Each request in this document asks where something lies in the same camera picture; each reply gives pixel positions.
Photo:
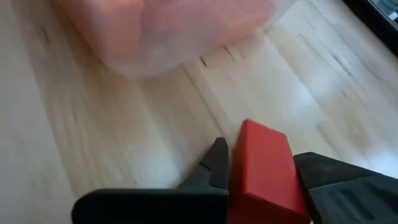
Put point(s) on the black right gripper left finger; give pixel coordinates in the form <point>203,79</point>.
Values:
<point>155,208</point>

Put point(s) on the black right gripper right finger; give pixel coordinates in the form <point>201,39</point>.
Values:
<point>357,199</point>

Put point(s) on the red wooden block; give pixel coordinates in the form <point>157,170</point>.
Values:
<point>264,174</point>

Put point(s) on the clear plastic bin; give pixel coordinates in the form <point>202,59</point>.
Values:
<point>186,59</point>

